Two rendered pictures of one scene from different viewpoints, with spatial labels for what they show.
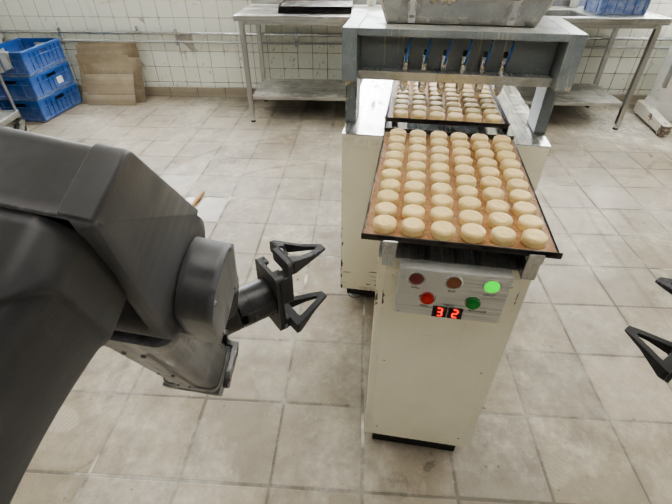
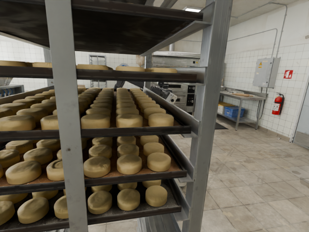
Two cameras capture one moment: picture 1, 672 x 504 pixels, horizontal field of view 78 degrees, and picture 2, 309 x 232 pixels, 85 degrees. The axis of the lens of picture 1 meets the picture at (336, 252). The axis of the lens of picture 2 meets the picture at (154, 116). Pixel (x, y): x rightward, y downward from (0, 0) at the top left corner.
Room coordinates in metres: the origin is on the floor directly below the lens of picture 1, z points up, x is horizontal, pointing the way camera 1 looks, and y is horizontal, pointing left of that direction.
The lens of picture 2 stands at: (0.26, 1.87, 1.42)
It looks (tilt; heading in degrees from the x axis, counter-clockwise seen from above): 15 degrees down; 254
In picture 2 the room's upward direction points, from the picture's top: 2 degrees clockwise
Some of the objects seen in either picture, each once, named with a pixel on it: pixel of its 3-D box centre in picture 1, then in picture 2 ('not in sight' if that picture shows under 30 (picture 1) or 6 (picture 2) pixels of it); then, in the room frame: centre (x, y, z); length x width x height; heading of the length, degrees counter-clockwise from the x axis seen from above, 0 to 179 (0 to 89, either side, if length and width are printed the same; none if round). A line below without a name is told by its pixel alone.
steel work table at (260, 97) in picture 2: not in sight; (228, 105); (-3.35, -2.51, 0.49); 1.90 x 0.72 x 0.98; 87
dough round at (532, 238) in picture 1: (534, 238); not in sight; (0.69, -0.41, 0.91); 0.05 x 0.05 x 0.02
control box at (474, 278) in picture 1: (450, 291); not in sight; (0.69, -0.26, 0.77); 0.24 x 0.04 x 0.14; 81
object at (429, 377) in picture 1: (428, 288); not in sight; (1.05, -0.32, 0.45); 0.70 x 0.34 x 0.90; 171
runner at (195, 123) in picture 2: not in sight; (153, 99); (0.11, 1.30, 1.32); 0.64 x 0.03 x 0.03; 87
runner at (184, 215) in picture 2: not in sight; (151, 146); (0.11, 1.30, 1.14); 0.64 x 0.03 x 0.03; 87
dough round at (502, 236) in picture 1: (503, 236); not in sight; (0.70, -0.35, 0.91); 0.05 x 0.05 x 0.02
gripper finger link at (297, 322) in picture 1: (299, 298); not in sight; (0.48, 0.06, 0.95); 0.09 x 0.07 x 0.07; 125
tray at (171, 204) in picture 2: not in sight; (97, 150); (0.30, 1.29, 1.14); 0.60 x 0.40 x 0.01; 87
